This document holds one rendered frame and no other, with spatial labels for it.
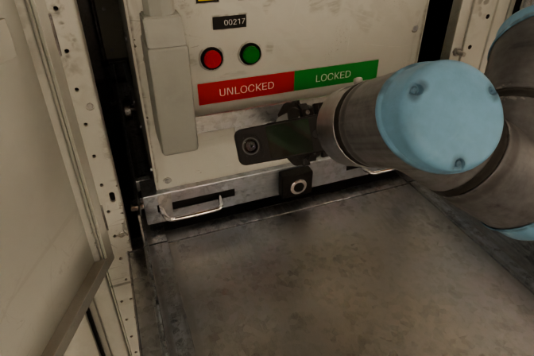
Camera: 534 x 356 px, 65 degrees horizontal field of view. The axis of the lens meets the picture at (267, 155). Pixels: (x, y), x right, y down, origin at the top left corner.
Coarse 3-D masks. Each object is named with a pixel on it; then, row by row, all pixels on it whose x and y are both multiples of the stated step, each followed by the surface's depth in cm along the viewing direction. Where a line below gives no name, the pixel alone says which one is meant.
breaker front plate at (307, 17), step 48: (192, 0) 57; (240, 0) 59; (288, 0) 62; (336, 0) 64; (384, 0) 67; (192, 48) 60; (240, 48) 63; (288, 48) 66; (336, 48) 69; (384, 48) 72; (144, 96) 61; (288, 96) 70
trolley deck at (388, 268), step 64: (384, 192) 83; (128, 256) 68; (192, 256) 68; (256, 256) 68; (320, 256) 68; (384, 256) 68; (448, 256) 68; (192, 320) 58; (256, 320) 58; (320, 320) 58; (384, 320) 58; (448, 320) 58; (512, 320) 58
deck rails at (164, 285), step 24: (432, 192) 82; (456, 216) 76; (480, 240) 71; (504, 240) 69; (168, 264) 66; (504, 264) 66; (528, 264) 65; (168, 288) 62; (528, 288) 62; (168, 312) 58; (168, 336) 55
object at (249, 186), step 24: (264, 168) 76; (288, 168) 76; (312, 168) 78; (336, 168) 81; (360, 168) 83; (144, 192) 70; (168, 192) 70; (192, 192) 71; (216, 192) 73; (240, 192) 75; (264, 192) 77
